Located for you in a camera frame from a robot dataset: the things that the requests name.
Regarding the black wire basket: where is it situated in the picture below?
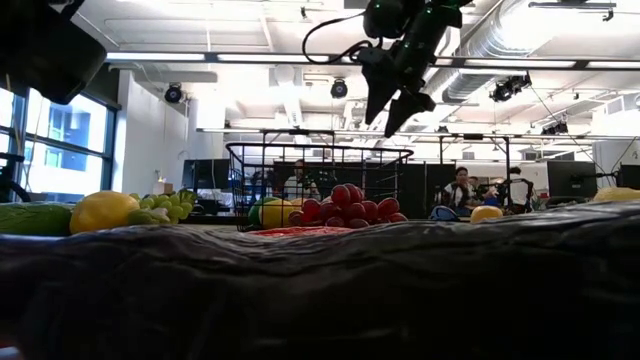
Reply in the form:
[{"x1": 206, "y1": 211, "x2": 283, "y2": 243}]
[{"x1": 225, "y1": 141, "x2": 415, "y2": 232}]

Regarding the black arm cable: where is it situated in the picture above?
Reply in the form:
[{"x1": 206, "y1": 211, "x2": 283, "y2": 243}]
[{"x1": 301, "y1": 11, "x2": 375, "y2": 66}]

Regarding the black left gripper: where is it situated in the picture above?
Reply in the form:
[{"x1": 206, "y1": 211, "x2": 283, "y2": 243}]
[{"x1": 0, "y1": 0, "x2": 109, "y2": 106}]

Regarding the black monitor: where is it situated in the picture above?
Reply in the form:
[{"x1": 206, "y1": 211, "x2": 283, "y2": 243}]
[
  {"x1": 181, "y1": 158, "x2": 232, "y2": 191},
  {"x1": 546, "y1": 159, "x2": 599, "y2": 199},
  {"x1": 618, "y1": 163, "x2": 640, "y2": 191}
]

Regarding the long linear ceiling light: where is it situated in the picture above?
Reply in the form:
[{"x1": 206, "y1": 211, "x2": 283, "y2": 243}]
[
  {"x1": 105, "y1": 49, "x2": 640, "y2": 71},
  {"x1": 195, "y1": 126, "x2": 640, "y2": 142}
]

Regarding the yellow lemon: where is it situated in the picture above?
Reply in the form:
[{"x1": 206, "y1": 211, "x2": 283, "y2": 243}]
[
  {"x1": 258, "y1": 198, "x2": 301, "y2": 230},
  {"x1": 68, "y1": 190, "x2": 141, "y2": 236}
]

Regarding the red orange carrot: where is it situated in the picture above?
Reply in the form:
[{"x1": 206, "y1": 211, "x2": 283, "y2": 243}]
[{"x1": 248, "y1": 226, "x2": 357, "y2": 240}]

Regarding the yellow bell pepper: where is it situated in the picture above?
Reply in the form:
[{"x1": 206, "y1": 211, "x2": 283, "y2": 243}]
[{"x1": 592, "y1": 186, "x2": 640, "y2": 204}]

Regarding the green cucumber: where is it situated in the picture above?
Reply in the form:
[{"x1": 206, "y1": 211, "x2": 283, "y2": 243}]
[{"x1": 0, "y1": 202, "x2": 75, "y2": 238}]

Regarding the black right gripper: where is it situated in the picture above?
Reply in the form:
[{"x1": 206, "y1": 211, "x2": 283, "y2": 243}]
[{"x1": 357, "y1": 7, "x2": 461, "y2": 139}]

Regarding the black chair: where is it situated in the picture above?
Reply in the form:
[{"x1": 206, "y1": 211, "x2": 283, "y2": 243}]
[{"x1": 0, "y1": 151, "x2": 32, "y2": 202}]

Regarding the black ceiling track fixture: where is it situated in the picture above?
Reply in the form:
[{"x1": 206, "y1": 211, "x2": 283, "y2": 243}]
[{"x1": 528, "y1": 0, "x2": 617, "y2": 22}]

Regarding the small orange fruit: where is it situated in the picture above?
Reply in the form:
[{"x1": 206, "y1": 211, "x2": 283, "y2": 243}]
[{"x1": 469, "y1": 205, "x2": 505, "y2": 225}]

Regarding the red grape bunch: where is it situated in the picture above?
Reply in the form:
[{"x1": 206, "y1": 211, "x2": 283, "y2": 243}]
[{"x1": 287, "y1": 182, "x2": 410, "y2": 230}]

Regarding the large window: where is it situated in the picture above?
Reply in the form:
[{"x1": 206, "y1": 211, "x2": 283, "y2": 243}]
[{"x1": 0, "y1": 87, "x2": 121, "y2": 204}]

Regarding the silver ventilation duct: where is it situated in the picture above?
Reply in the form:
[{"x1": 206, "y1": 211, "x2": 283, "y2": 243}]
[{"x1": 439, "y1": 0, "x2": 556, "y2": 104}]

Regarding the black spotlight cluster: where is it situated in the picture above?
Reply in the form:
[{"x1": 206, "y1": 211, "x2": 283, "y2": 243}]
[
  {"x1": 541, "y1": 119, "x2": 570, "y2": 136},
  {"x1": 489, "y1": 73, "x2": 533, "y2": 104}
]

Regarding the green grape bunch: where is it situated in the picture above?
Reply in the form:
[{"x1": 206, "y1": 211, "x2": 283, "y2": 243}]
[{"x1": 127, "y1": 188, "x2": 199, "y2": 226}]

